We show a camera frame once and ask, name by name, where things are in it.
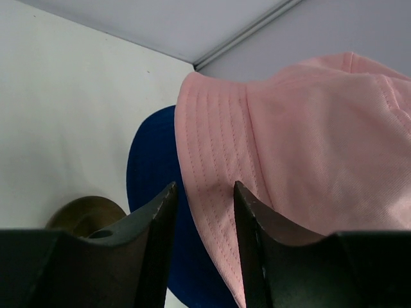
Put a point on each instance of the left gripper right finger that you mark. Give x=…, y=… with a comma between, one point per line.
x=286, y=265

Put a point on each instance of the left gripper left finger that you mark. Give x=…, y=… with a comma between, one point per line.
x=125, y=264

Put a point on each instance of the blue bucket hat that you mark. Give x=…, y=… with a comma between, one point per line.
x=152, y=165

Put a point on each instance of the pink bucket hat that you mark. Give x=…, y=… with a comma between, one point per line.
x=325, y=143

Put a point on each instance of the right aluminium frame post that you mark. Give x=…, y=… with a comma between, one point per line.
x=279, y=9

